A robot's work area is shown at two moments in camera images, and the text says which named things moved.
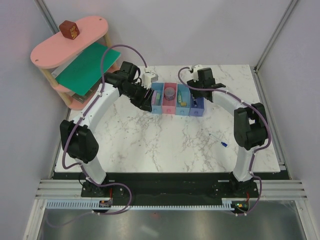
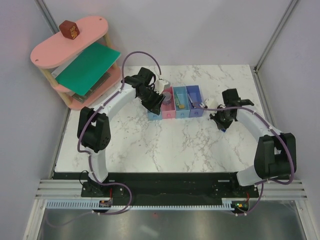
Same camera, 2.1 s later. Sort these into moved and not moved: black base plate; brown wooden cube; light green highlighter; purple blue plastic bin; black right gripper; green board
Moved: light green highlighter; black right gripper
Not moved: brown wooden cube; black base plate; purple blue plastic bin; green board
